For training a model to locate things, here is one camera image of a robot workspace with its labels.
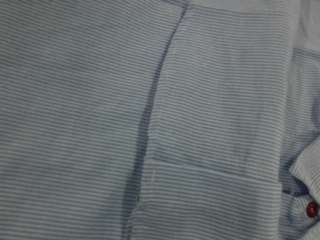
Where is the light blue striped shirt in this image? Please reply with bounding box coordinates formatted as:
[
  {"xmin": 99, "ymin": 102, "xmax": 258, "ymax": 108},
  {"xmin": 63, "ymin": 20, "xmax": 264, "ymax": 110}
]
[{"xmin": 0, "ymin": 0, "xmax": 320, "ymax": 240}]

